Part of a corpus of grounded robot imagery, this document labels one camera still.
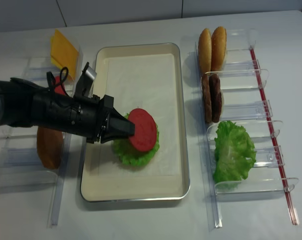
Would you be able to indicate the right bun half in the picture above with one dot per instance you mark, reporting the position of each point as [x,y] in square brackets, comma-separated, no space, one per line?
[219,42]

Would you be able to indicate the bun half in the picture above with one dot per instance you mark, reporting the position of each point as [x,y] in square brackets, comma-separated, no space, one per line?
[205,51]
[219,42]

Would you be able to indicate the green lettuce leaf in rack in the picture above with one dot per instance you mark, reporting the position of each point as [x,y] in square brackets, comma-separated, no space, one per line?
[234,154]

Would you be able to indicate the green lettuce leaf on tray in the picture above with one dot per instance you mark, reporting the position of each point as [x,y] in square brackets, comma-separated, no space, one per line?
[129,156]

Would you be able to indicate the left brown meat patty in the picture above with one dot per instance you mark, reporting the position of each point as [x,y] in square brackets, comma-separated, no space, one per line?
[206,98]

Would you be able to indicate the yellow cheese slices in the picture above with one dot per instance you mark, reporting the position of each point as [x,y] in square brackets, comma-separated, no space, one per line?
[63,53]

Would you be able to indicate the cream metal tray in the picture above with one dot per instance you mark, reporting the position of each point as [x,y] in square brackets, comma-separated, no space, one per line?
[97,188]

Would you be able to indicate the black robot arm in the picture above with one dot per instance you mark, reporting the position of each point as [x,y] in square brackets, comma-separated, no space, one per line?
[25,104]

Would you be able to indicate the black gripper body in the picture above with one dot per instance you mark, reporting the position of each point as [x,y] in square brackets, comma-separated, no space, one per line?
[90,116]

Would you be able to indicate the clear acrylic rack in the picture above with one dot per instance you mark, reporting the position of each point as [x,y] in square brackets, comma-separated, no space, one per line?
[242,83]
[20,167]

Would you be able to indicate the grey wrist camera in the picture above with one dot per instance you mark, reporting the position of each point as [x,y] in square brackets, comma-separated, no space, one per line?
[85,82]

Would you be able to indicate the right clear acrylic rack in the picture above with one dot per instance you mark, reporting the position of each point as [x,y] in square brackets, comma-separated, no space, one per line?
[242,83]

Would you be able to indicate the left bun half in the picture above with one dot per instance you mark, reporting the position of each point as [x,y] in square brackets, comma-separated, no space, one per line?
[205,51]

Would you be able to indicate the right brown meat patty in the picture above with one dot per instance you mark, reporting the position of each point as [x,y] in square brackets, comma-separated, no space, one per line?
[216,97]

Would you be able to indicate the left clear acrylic rack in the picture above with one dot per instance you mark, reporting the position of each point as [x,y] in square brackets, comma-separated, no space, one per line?
[20,167]

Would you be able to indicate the white paper liner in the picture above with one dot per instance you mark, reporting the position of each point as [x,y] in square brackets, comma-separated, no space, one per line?
[147,82]

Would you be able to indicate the brown meat patty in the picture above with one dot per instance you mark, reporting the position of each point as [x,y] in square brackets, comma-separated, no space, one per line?
[216,97]
[206,98]

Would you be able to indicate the orange-brown bun in rack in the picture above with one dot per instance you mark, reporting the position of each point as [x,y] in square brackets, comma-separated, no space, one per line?
[49,147]

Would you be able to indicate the red tomato slice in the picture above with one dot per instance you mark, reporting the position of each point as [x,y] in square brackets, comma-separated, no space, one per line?
[59,89]
[145,135]

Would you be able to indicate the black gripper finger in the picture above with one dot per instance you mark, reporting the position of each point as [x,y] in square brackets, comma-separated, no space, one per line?
[115,126]

